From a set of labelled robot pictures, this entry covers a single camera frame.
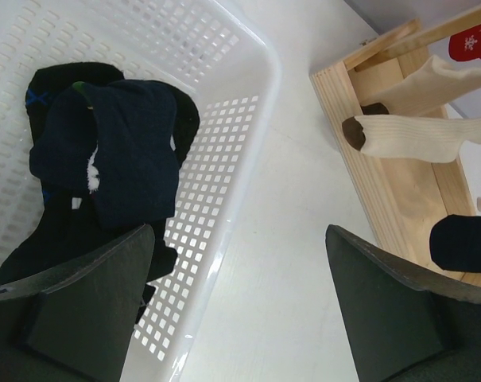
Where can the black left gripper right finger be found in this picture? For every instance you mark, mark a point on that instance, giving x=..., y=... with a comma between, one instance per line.
x=403, y=321

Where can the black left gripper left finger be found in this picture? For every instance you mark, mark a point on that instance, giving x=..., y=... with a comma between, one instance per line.
x=74, y=321

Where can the cream sock brown toe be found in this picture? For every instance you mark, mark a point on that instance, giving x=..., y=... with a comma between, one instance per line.
x=427, y=139
x=433, y=85

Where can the wooden hanging frame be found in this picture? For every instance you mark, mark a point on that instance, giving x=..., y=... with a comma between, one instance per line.
x=408, y=37

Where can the white plastic laundry basket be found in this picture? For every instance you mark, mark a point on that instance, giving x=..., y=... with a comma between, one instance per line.
x=207, y=49

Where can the black sock with white patch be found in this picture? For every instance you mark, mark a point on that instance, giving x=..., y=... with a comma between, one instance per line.
x=455, y=243

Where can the red patterned sock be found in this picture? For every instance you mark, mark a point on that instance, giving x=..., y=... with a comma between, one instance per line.
x=466, y=45

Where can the navy green striped sock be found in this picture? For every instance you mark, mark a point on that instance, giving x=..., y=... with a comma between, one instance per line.
x=113, y=143

